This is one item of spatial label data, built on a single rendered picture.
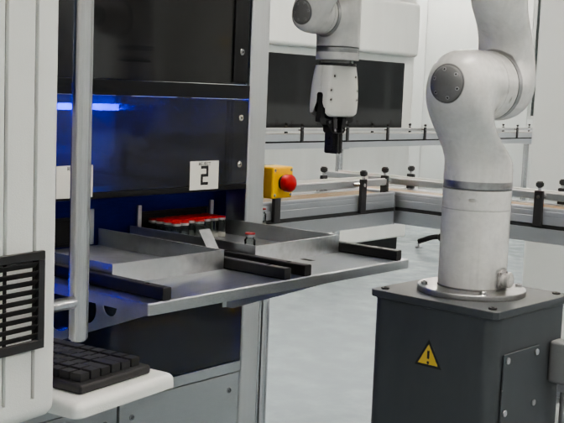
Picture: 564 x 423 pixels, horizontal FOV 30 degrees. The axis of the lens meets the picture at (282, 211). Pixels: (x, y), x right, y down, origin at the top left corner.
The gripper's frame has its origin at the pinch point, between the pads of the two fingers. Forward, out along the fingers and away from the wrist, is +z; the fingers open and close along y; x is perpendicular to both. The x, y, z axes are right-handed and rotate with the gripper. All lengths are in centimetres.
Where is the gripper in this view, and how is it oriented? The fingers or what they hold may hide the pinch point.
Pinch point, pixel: (333, 143)
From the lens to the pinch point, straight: 206.6
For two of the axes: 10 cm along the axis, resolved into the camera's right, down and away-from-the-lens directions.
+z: -0.4, 9.9, 1.1
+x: 7.6, 1.0, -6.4
